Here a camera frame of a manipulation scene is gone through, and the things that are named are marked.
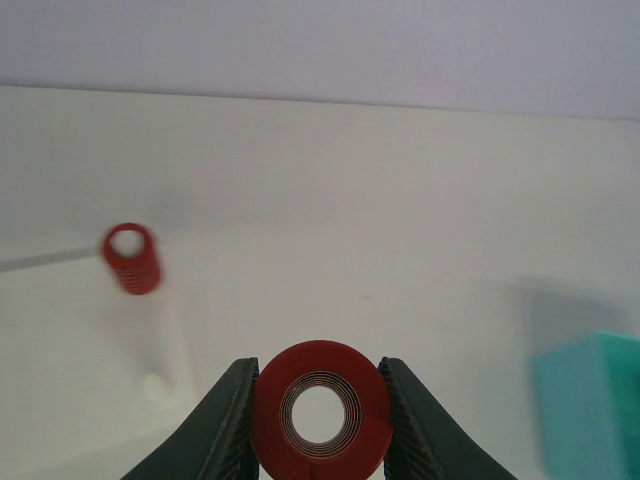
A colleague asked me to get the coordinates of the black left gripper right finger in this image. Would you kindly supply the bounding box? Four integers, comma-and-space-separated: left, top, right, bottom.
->
378, 357, 515, 480

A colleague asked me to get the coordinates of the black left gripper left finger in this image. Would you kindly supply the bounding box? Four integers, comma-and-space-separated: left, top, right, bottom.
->
124, 358, 259, 480

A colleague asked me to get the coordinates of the red large spring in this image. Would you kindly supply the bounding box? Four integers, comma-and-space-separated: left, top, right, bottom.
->
99, 222, 162, 296
251, 340, 393, 479

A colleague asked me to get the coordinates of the white four-peg fixture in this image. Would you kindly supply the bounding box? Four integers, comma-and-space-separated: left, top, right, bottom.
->
1, 257, 194, 457

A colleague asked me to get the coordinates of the teal plastic bin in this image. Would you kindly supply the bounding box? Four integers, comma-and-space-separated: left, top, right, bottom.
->
532, 332, 639, 480

